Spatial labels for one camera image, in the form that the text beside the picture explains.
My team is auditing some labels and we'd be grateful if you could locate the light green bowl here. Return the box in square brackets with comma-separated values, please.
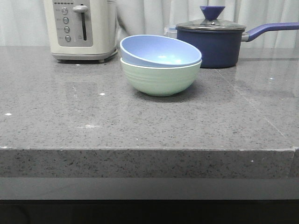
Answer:
[120, 58, 202, 97]

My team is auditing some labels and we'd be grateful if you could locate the light blue bowl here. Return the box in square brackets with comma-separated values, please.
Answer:
[120, 35, 202, 68]

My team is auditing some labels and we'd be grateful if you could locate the clear plastic container blue lid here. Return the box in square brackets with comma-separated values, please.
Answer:
[164, 24, 177, 39]

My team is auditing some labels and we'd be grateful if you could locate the dark blue saucepan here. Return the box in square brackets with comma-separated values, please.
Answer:
[176, 22, 299, 68]

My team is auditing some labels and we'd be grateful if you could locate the cream toaster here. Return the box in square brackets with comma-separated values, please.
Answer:
[43, 0, 117, 62]

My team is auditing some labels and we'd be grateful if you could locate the glass lid blue knob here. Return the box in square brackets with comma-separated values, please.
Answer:
[176, 6, 246, 31]

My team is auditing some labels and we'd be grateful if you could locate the white curtain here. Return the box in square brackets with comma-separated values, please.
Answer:
[0, 0, 299, 46]

